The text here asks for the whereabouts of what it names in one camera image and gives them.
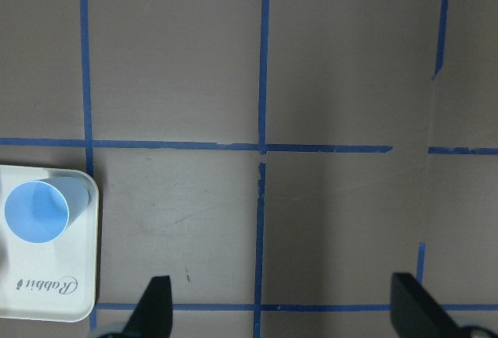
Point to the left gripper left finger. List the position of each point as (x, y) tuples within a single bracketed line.
[(153, 315)]

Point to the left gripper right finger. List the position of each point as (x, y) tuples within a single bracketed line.
[(414, 313)]

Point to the light blue cup right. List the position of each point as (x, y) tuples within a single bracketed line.
[(40, 211)]

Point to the cream plastic tray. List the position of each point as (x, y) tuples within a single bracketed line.
[(55, 281)]

